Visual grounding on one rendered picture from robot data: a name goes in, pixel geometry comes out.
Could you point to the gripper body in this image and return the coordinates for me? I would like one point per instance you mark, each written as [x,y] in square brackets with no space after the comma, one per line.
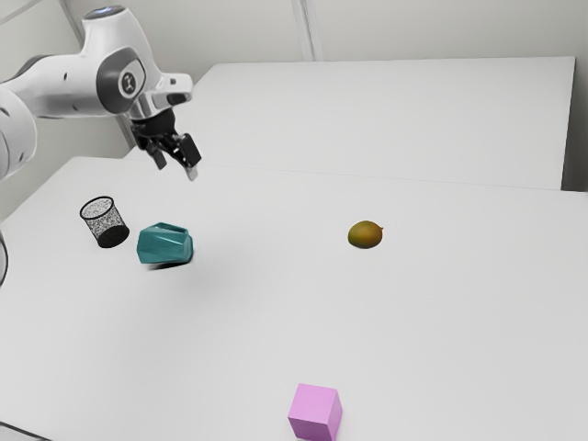
[156,127]

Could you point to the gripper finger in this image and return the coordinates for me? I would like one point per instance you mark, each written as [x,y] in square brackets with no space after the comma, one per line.
[157,156]
[189,152]

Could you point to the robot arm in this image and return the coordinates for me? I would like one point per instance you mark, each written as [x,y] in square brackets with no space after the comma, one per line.
[59,87]

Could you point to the teal faceted mug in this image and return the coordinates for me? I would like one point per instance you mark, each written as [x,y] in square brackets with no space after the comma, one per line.
[164,244]

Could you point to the black mesh pen holder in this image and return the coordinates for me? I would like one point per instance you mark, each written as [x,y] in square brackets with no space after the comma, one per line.
[104,222]

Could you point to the green-brown mango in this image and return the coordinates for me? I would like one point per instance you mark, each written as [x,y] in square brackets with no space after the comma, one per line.
[365,234]

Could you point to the pink cube block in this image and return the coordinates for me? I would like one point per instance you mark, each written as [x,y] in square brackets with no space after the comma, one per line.
[315,412]

